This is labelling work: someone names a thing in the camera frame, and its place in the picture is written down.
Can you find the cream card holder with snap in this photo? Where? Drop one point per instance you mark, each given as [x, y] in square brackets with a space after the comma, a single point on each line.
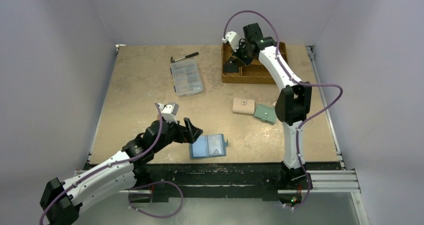
[243, 106]

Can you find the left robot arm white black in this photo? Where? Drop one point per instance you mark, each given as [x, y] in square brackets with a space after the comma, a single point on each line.
[62, 202]

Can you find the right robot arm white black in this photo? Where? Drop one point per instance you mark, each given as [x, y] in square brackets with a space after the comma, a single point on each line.
[294, 100]

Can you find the aluminium frame rail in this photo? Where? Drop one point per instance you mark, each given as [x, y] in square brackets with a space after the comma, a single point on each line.
[331, 180]

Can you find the clear plastic screw organizer box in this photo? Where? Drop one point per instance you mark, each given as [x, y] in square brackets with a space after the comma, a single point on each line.
[186, 77]

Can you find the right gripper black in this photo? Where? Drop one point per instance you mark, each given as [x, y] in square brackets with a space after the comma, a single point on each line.
[238, 58]

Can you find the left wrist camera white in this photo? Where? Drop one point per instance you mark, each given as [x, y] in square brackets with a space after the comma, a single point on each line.
[169, 111]

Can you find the teal green card holder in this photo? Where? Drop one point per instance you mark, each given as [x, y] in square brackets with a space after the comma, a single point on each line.
[265, 114]

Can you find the claw hammer black handle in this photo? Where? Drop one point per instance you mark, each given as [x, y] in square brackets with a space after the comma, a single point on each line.
[172, 60]

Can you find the black VIP credit card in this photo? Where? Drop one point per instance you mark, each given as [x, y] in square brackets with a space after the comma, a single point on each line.
[230, 68]

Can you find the blue leather card holder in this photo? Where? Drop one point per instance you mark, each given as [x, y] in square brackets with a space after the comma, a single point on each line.
[208, 146]

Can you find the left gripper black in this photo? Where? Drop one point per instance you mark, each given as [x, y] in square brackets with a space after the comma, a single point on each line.
[182, 132]

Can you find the black metal base rail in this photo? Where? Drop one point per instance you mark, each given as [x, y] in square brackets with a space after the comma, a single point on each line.
[195, 173]

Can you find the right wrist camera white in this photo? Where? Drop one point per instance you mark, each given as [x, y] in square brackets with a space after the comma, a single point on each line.
[233, 39]

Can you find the wicker cutlery tray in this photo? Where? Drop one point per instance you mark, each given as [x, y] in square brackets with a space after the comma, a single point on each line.
[255, 73]

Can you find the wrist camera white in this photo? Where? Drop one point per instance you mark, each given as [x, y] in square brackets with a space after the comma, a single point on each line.
[169, 111]
[233, 39]

